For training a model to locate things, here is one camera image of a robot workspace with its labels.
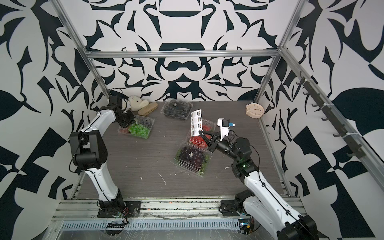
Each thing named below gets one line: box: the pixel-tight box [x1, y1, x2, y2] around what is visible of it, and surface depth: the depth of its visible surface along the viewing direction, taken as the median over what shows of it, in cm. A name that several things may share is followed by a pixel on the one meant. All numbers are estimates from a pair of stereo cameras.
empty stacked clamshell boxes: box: [160, 99, 194, 120], surface depth 110 cm
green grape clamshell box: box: [117, 115, 155, 140], surface depth 98 cm
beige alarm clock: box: [245, 103, 265, 119], surface depth 114 cm
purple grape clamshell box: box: [174, 143, 212, 178], surface depth 86 cm
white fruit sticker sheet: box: [190, 109, 203, 137], surface depth 71 cm
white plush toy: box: [127, 95, 149, 111], surface depth 114 cm
